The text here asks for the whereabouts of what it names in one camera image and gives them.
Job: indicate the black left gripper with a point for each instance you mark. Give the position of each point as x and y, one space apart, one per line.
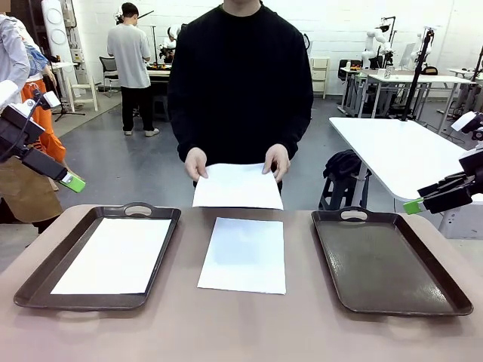
19 132

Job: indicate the white A4 paper stack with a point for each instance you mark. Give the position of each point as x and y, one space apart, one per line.
241 256

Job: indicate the white patterned cup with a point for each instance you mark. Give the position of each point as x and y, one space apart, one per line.
389 72

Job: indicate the person in grey t-shirt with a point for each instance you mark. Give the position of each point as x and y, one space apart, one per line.
130 56

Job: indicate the brown plastic serving tray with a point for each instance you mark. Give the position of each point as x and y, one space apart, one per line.
45 271
385 264

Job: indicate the seated background person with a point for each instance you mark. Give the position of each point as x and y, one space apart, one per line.
170 47

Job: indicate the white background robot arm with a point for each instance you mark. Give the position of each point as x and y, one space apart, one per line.
371 41
419 53

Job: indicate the wooden background work table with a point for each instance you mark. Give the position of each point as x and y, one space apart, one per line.
158 73

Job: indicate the white A4 paper sheet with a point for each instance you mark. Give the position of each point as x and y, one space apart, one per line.
237 188
113 256

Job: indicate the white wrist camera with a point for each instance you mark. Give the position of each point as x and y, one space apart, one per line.
466 121
51 99

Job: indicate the person in black sweater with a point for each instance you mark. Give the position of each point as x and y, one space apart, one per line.
241 75

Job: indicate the black floor tripod stand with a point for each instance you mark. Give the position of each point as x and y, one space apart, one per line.
69 111

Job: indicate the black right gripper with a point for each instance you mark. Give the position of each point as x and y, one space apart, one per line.
474 169

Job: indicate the white drawer cabinet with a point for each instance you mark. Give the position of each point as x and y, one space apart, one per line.
320 77

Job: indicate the large white table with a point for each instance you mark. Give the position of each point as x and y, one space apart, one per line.
396 151

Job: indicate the black office chair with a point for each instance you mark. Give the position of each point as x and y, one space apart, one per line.
109 71

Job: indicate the person's left hand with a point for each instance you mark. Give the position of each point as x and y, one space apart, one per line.
281 158

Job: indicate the white background desk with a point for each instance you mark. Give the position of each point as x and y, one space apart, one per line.
422 80

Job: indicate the person's right forearm black sleeve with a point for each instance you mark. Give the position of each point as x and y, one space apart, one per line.
192 128

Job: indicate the person with brown apron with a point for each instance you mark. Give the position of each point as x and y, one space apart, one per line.
26 196

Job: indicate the black pole stand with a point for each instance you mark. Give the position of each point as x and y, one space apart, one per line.
415 86

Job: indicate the person's right hand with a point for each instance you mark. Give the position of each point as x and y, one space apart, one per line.
196 162

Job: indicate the person's left forearm black sleeve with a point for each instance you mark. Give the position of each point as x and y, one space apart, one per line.
292 124

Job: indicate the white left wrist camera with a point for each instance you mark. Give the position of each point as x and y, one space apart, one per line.
51 99

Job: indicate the dark folding step stool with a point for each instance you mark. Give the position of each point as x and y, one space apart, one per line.
339 196

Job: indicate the black bag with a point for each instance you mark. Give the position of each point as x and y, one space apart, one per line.
341 164

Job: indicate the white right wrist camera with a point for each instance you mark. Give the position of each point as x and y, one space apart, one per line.
466 121

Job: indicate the white tower air conditioner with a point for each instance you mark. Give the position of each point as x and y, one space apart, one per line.
56 30

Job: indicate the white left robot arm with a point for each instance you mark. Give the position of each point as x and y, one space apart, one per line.
7 94

